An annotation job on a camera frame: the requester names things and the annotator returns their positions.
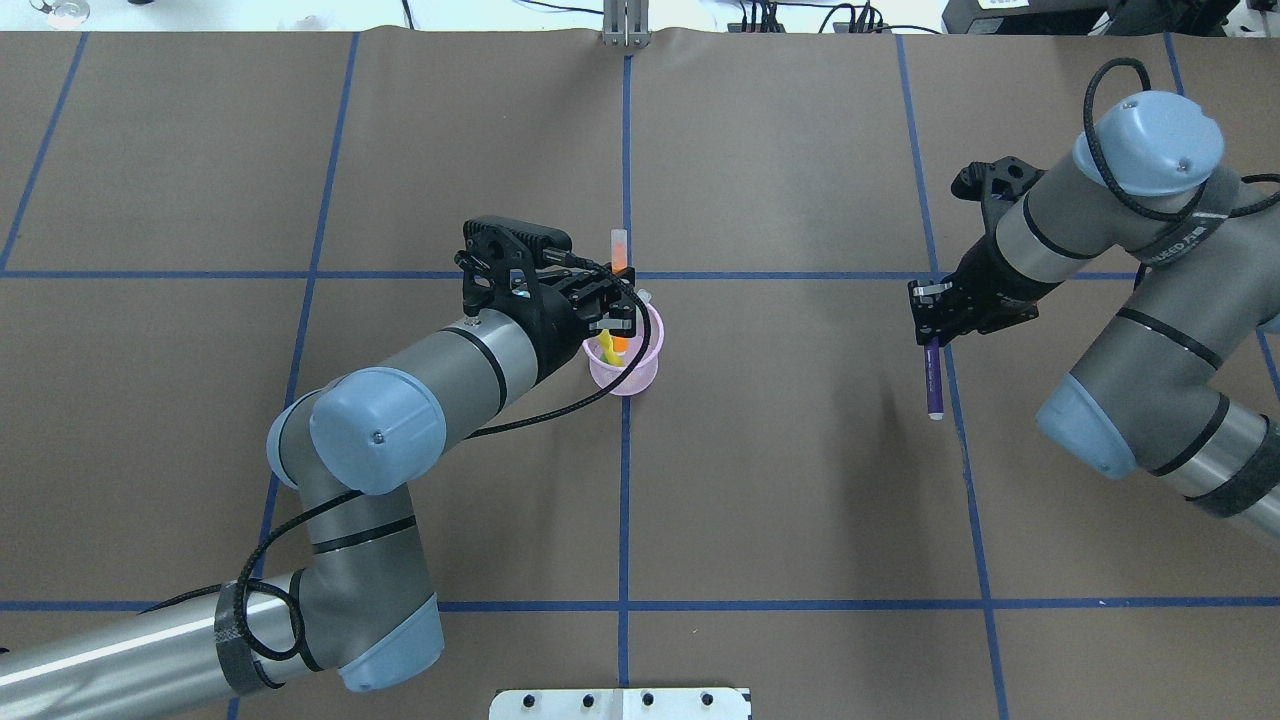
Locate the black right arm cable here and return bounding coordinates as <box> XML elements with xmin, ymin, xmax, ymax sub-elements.
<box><xmin>1085</xmin><ymin>56</ymin><xmax>1280</xmax><ymax>223</ymax></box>

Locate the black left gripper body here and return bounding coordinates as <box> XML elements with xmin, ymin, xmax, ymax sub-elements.
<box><xmin>500</xmin><ymin>263</ymin><xmax>636</xmax><ymax>384</ymax></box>

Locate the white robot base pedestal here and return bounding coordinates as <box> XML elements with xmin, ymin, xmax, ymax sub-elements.
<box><xmin>488</xmin><ymin>687</ymin><xmax>754</xmax><ymax>719</ymax></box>

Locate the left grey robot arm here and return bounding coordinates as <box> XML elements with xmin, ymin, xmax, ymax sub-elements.
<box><xmin>3</xmin><ymin>260</ymin><xmax>652</xmax><ymax>719</ymax></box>

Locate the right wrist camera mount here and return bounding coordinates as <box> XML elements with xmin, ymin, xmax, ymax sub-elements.
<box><xmin>950</xmin><ymin>156</ymin><xmax>1044</xmax><ymax>238</ymax></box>

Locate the orange highlighter pen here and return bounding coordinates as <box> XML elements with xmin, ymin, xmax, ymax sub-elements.
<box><xmin>609</xmin><ymin>229</ymin><xmax>631</xmax><ymax>356</ymax></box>

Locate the yellow highlighter pen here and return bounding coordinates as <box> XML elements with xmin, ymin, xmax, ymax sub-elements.
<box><xmin>596</xmin><ymin>331</ymin><xmax>623</xmax><ymax>366</ymax></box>

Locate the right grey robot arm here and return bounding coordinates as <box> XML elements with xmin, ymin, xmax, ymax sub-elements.
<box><xmin>908</xmin><ymin>87</ymin><xmax>1277</xmax><ymax>544</ymax></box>

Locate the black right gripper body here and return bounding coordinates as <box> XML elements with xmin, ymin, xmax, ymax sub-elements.
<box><xmin>940</xmin><ymin>240</ymin><xmax>1061</xmax><ymax>341</ymax></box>

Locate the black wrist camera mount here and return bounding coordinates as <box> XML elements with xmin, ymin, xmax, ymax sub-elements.
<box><xmin>454</xmin><ymin>215</ymin><xmax>573</xmax><ymax>318</ymax></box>

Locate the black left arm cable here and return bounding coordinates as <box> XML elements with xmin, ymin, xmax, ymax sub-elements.
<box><xmin>140</xmin><ymin>255</ymin><xmax>652</xmax><ymax>664</ymax></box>

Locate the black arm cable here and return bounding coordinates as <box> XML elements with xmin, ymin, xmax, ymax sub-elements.
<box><xmin>140</xmin><ymin>255</ymin><xmax>652</xmax><ymax>664</ymax></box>
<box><xmin>1085</xmin><ymin>56</ymin><xmax>1280</xmax><ymax>223</ymax></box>

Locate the pink mesh pen holder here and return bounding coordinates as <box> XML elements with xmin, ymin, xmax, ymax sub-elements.
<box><xmin>581</xmin><ymin>304</ymin><xmax>666</xmax><ymax>396</ymax></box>

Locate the purple highlighter pen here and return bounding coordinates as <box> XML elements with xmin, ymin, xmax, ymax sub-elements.
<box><xmin>924</xmin><ymin>338</ymin><xmax>945</xmax><ymax>421</ymax></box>

